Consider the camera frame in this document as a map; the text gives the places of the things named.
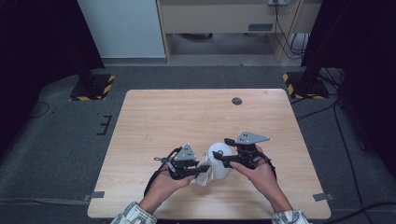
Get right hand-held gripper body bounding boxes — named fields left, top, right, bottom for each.
left=229, top=131, right=271, bottom=171

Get left hand-held gripper cable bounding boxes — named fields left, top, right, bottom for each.
left=143, top=146, right=184, bottom=198

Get thin black floor cable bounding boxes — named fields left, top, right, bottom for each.
left=30, top=101, right=51, bottom=119

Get hanging black cables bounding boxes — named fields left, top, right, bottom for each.
left=273, top=0, right=310, bottom=61

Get person's left hand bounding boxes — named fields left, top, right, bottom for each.
left=143, top=168, right=196, bottom=207

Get hand-held gripper cable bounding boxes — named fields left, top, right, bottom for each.
left=143, top=146, right=184, bottom=198
left=255, top=151, right=278, bottom=182

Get person's right hand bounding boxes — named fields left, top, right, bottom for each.
left=229, top=145, right=285, bottom=206

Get white cloth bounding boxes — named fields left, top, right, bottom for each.
left=194, top=151, right=217, bottom=188

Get black curtain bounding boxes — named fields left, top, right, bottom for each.
left=300, top=0, right=396, bottom=180
left=0, top=0, right=106, bottom=162

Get right hand-held gripper cable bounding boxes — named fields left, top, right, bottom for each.
left=255, top=151, right=278, bottom=182

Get grey floor tape piece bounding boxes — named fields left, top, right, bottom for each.
left=82, top=190, right=106, bottom=203
left=312, top=192, right=336, bottom=203

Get white cabinet panel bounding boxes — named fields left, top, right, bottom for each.
left=77, top=0, right=167, bottom=60

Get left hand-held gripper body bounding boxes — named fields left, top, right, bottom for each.
left=167, top=143, right=201, bottom=181

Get striped black stand base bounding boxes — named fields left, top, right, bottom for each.
left=69, top=73, right=117, bottom=102
left=282, top=71, right=331, bottom=101

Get light wooden desk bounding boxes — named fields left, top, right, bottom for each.
left=155, top=0, right=323, bottom=64

